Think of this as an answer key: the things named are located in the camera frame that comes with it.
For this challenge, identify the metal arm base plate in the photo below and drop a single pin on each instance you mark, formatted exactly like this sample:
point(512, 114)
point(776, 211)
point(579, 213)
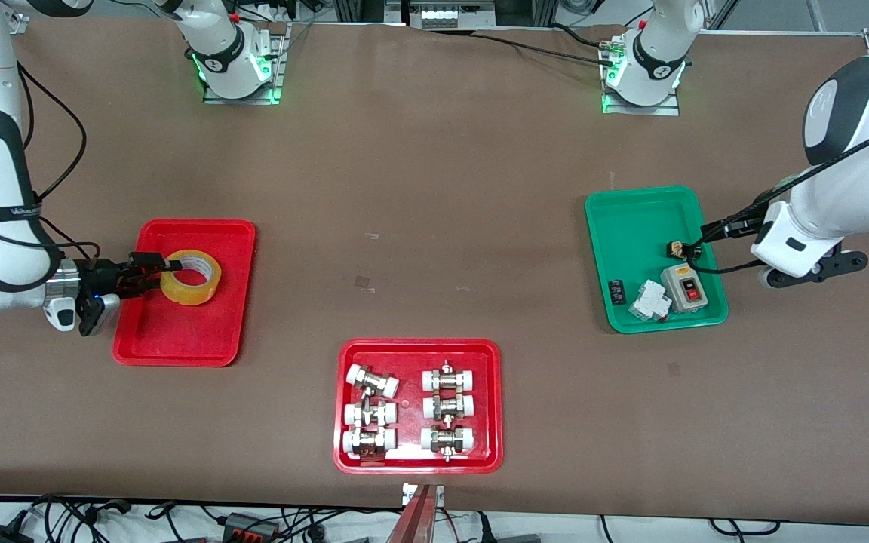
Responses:
point(642, 109)
point(276, 60)

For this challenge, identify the reddish metal beam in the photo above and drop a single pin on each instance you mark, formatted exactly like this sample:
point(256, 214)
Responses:
point(416, 524)

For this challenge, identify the black adapter orange buttons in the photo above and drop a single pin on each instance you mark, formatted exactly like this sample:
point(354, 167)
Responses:
point(250, 528)

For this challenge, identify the red tray holding fittings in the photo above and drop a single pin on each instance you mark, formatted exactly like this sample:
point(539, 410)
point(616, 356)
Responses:
point(412, 452)

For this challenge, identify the silver camera mount bracket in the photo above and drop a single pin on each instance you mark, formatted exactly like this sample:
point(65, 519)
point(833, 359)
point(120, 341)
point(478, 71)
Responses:
point(412, 494)

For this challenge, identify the black power adapter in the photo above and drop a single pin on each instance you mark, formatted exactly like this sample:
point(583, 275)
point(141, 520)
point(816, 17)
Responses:
point(1, 534)

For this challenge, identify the white circuit breaker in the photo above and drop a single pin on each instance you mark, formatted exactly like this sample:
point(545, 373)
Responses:
point(649, 302)

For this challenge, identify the yellow clear tape roll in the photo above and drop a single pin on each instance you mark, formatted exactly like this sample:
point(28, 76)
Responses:
point(189, 290)

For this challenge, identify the green plastic tray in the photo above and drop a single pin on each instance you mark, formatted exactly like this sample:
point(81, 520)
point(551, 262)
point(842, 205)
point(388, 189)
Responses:
point(631, 234)

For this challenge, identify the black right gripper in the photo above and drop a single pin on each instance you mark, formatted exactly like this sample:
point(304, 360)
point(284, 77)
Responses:
point(99, 275)

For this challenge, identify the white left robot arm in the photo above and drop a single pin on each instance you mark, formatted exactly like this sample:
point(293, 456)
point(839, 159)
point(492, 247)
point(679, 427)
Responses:
point(849, 196)

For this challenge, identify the grey switch box red button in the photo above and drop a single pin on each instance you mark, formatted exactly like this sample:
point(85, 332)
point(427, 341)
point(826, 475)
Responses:
point(680, 294)

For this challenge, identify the white power strip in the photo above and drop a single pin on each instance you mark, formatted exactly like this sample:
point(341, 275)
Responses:
point(449, 16)

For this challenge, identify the black and gold connector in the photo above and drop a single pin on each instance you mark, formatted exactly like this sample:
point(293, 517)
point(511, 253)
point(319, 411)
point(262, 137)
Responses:
point(676, 249)

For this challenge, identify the metal pipe fitting white caps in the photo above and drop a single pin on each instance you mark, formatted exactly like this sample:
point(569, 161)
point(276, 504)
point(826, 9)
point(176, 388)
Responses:
point(370, 412)
point(448, 407)
point(448, 379)
point(372, 381)
point(369, 441)
point(447, 440)

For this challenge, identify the empty red plastic tray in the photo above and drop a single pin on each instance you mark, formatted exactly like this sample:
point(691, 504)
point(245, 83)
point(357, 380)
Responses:
point(178, 339)

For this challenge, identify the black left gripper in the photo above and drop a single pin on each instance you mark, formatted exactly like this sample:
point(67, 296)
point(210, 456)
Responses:
point(734, 223)

